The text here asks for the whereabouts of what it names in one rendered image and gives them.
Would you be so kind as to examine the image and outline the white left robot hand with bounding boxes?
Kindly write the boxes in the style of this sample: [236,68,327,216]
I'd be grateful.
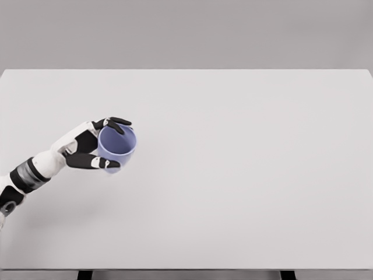
[50,117,133,171]

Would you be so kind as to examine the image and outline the blue plastic cup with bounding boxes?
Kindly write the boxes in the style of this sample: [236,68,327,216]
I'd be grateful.
[97,123,138,174]

